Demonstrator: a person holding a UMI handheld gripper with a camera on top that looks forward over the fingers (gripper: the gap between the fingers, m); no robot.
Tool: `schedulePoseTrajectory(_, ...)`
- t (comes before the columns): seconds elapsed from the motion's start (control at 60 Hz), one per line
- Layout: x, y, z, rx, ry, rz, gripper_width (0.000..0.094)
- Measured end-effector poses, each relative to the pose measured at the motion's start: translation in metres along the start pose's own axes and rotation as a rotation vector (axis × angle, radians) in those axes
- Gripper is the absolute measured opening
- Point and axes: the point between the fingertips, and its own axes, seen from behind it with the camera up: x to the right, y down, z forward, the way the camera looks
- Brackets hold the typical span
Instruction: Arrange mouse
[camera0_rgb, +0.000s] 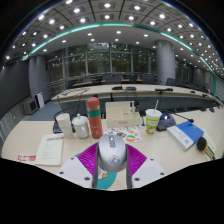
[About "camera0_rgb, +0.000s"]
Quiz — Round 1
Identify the white lidded ceramic mug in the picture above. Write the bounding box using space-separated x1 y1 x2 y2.
71 113 90 139

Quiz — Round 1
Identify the red bottle with green band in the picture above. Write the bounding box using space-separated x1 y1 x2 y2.
85 96 104 140

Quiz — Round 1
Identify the silver grey computer mouse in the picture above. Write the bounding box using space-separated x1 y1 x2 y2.
96 134 129 173

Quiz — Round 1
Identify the long curved conference desk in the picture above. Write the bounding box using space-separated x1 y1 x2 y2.
50 83 224 105

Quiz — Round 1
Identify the dark gooseneck conference microphone unit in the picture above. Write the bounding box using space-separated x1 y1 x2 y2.
52 89 89 134
156 111 195 132

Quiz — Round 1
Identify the round teal cartoon mouse pad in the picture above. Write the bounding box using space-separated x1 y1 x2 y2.
74 153 118 190

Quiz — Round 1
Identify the cream cardboard box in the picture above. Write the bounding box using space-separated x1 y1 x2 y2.
104 100 144 129

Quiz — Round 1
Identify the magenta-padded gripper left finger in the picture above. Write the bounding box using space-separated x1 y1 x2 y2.
57 142 101 190

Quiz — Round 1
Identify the group of dark office chairs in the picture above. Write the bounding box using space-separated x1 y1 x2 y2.
68 73 208 88

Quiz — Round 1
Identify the black handheld microphone orange ring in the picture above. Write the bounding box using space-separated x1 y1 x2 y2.
196 136 216 160

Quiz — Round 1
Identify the green printed paper drink cup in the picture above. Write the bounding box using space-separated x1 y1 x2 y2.
144 99 163 135

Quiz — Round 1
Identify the white floor appliance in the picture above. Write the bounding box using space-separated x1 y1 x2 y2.
35 92 46 109

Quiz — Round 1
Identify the group of ceiling lights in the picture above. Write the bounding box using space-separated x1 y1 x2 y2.
4 0 224 68

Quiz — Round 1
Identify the grey floor cabinet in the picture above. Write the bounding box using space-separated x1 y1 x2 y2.
22 98 39 115

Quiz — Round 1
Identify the blue and white book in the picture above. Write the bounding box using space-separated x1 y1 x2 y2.
166 120 205 152

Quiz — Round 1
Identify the colourful sticker sheet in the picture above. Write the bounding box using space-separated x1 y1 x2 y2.
103 125 143 144

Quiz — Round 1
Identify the stack of white paper cups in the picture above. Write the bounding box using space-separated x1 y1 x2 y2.
55 112 74 140

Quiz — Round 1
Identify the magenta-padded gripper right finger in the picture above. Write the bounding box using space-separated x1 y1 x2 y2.
125 143 167 190

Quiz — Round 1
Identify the white printed paper sheet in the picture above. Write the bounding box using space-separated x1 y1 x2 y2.
34 133 65 167

